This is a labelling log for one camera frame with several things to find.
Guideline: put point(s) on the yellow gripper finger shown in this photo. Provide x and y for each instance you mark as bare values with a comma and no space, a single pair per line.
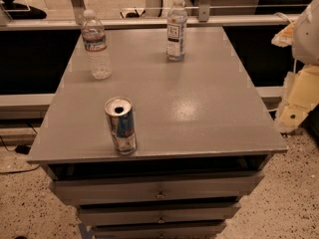
300,96

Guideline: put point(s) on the clear plastic water bottle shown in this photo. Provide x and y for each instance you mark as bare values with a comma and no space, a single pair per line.
96,46

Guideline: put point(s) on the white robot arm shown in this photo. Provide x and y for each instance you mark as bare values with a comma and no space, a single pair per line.
303,36

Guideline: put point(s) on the white label drink bottle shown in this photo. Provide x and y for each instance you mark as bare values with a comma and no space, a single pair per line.
176,31

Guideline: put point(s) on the grey metal drawer cabinet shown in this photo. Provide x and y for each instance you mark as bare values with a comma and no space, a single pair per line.
203,136

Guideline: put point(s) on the blue silver energy drink can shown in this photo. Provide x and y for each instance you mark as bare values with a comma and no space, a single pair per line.
120,118

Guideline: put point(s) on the black office chair base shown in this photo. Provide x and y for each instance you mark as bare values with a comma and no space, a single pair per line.
18,11

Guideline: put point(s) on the grey metal railing frame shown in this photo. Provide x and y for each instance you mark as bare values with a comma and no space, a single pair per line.
9,24

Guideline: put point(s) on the black power adapter with cable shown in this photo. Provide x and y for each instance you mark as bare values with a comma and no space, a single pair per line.
16,139

